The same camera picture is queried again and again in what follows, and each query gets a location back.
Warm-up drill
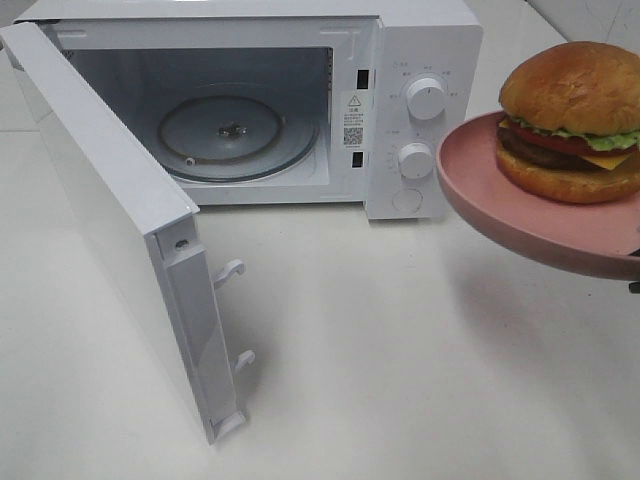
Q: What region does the pink round plate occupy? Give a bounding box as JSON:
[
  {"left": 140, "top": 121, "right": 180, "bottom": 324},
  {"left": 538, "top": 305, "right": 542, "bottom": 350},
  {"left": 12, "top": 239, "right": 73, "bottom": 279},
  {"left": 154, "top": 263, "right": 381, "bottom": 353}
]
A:
[{"left": 436, "top": 111, "right": 639, "bottom": 282}]

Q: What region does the burger with lettuce and cheese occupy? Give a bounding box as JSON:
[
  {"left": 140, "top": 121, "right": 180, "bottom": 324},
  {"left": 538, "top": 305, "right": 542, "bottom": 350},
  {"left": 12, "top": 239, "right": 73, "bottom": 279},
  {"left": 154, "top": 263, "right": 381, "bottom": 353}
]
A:
[{"left": 496, "top": 41, "right": 639, "bottom": 204}]

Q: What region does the round white door release button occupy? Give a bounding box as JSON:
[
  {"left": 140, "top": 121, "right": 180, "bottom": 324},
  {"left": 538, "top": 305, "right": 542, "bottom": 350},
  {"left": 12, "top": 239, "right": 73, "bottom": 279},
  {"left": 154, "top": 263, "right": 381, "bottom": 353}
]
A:
[{"left": 392, "top": 188, "right": 423, "bottom": 216}]

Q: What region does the white timer knob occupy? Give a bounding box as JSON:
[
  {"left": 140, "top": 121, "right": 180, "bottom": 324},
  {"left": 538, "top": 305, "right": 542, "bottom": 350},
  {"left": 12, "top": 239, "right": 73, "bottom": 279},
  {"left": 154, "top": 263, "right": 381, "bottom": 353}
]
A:
[{"left": 398, "top": 142, "right": 434, "bottom": 180}]

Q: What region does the white upper power knob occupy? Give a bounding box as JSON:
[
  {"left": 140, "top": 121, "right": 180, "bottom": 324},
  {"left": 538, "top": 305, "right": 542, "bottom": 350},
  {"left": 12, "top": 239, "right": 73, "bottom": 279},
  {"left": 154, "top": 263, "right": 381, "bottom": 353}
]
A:
[{"left": 405, "top": 76, "right": 446, "bottom": 120}]

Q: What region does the white microwave oven body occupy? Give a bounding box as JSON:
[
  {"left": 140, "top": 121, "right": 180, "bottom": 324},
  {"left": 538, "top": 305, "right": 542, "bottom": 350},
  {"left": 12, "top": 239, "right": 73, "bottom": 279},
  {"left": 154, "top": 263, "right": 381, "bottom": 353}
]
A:
[{"left": 7, "top": 1, "right": 482, "bottom": 220}]

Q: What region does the glass microwave turntable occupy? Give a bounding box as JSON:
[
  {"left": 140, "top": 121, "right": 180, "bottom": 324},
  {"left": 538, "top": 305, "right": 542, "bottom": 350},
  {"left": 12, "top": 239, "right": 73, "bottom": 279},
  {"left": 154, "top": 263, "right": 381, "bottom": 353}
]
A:
[{"left": 157, "top": 95, "right": 319, "bottom": 183}]

